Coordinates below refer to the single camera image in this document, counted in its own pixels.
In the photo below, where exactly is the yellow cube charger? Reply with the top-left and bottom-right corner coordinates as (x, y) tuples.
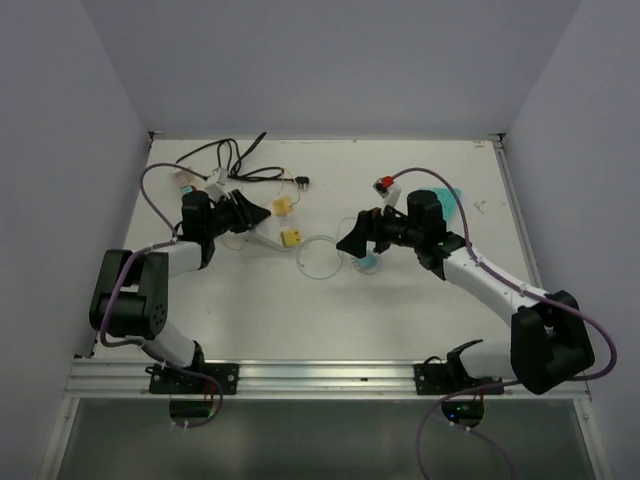
(272, 196), (294, 217)
(280, 229), (302, 248)

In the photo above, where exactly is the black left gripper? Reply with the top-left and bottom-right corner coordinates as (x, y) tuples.
(205, 188), (270, 237)

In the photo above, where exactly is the light blue usb charger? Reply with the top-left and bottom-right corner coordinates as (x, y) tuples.
(352, 255), (378, 275)

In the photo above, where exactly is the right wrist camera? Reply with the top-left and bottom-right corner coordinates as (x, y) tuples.
(373, 176), (401, 212)

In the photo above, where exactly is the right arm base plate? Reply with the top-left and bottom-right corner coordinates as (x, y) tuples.
(413, 339), (504, 396)

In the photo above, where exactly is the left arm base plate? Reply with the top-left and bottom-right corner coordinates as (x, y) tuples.
(145, 363), (240, 395)

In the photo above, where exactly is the aluminium front rail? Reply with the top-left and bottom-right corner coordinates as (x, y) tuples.
(64, 355), (591, 399)

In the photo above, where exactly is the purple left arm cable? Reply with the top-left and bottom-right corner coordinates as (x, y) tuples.
(98, 163), (224, 429)

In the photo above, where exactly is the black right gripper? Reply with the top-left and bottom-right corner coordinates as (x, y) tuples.
(337, 201), (423, 259)

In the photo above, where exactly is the light blue usb cable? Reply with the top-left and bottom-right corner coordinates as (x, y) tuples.
(295, 216), (361, 280)

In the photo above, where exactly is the yellow cube charger front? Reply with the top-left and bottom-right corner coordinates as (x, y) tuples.
(280, 229), (302, 248)

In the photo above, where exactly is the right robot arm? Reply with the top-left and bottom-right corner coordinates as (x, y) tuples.
(336, 190), (595, 395)

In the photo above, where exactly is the pink cube charger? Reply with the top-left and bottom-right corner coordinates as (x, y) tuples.
(174, 172), (192, 188)

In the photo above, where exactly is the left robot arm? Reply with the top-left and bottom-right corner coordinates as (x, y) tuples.
(89, 190), (271, 393)

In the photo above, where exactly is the teal power strip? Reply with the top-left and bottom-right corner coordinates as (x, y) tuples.
(427, 187), (458, 223)

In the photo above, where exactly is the black power cable with plug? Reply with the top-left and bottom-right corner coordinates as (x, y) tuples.
(174, 131), (312, 193)

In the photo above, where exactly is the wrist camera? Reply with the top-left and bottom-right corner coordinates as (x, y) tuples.
(373, 176), (401, 212)
(203, 168), (240, 203)

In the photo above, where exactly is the white triangular power strip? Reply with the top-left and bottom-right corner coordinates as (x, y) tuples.
(246, 228), (291, 252)

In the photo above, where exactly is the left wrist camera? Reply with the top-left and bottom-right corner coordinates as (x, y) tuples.
(203, 168), (240, 203)

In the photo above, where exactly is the beige power strip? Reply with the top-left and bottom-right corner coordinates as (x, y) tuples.
(173, 169), (198, 196)

